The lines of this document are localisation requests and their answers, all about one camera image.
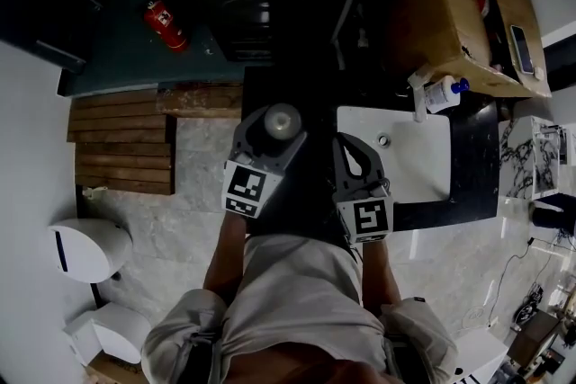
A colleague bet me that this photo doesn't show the white smartphone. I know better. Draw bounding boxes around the white smartphone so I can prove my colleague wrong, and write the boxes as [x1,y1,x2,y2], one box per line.
[509,24,536,76]

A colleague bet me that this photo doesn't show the small brown box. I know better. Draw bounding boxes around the small brown box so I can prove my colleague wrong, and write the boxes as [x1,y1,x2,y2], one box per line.
[510,309,562,368]

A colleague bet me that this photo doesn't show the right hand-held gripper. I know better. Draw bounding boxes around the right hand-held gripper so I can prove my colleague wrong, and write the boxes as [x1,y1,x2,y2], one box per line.
[331,133,395,246]

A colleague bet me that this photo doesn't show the chrome faucet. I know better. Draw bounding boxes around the chrome faucet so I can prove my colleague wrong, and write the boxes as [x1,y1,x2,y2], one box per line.
[407,65,436,124]

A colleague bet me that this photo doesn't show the large open cardboard box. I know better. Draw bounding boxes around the large open cardboard box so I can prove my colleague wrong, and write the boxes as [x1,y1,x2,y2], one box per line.
[382,0,553,99]

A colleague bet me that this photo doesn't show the white flat box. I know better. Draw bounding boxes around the white flat box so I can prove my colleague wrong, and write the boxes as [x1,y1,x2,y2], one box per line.
[449,330,509,384]

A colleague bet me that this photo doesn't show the black marble counter table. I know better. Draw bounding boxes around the black marble counter table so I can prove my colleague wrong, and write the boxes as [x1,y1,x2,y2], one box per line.
[240,65,501,235]

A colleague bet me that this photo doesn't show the wooden block step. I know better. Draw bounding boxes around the wooden block step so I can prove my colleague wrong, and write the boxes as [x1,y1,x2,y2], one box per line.
[156,81,244,119]

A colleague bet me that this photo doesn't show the white pump bottle blue cap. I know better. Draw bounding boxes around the white pump bottle blue cap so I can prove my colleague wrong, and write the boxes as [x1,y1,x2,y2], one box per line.
[423,75,471,114]

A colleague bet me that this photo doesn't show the person's right forearm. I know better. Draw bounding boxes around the person's right forearm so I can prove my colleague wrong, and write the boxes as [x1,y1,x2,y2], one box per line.
[359,240,402,309]

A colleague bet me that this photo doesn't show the wooden slat steps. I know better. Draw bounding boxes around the wooden slat steps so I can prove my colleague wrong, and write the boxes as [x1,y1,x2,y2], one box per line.
[66,89,177,196]

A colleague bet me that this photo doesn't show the white dispenser device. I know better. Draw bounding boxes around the white dispenser device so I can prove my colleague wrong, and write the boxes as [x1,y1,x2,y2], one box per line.
[62,301,152,368]

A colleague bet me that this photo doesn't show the grey drain pipe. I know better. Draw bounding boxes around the grey drain pipe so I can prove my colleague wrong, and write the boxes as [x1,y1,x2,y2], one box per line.
[330,0,373,71]

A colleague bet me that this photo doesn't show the white marble pattern cabinet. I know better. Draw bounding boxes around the white marble pattern cabinet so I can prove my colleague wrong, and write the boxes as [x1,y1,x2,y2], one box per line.
[498,115,568,201]

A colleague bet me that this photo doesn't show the dark folded panel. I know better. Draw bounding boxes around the dark folded panel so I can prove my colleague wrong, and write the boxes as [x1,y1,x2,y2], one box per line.
[0,0,103,76]

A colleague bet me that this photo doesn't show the black floor cable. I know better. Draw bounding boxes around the black floor cable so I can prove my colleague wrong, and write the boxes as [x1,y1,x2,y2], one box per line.
[488,237,576,325]

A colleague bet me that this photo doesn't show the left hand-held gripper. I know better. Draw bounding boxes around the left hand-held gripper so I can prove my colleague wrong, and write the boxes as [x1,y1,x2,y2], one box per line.
[221,106,309,220]

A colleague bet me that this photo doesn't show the cardboard box with clutter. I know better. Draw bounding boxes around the cardboard box with clutter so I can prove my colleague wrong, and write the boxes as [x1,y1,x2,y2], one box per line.
[85,350,149,384]

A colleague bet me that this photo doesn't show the white sink basin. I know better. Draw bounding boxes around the white sink basin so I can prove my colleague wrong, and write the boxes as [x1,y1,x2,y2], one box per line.
[336,105,453,204]

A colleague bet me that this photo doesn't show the person's beige shirt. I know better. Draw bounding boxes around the person's beige shirt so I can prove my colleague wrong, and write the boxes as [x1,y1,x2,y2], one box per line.
[141,233,459,384]

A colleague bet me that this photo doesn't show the white bin with dark slot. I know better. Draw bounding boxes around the white bin with dark slot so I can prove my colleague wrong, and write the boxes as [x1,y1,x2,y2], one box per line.
[48,218,134,284]

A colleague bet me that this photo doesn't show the red fire extinguisher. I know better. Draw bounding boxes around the red fire extinguisher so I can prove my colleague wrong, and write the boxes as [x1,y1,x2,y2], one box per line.
[143,0,190,54]

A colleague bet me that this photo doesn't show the person's left forearm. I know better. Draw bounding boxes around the person's left forearm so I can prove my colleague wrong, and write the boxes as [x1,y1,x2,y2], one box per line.
[202,210,249,298]

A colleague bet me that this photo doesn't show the black cabinet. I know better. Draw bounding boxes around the black cabinet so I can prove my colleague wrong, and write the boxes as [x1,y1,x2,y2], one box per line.
[542,38,576,94]

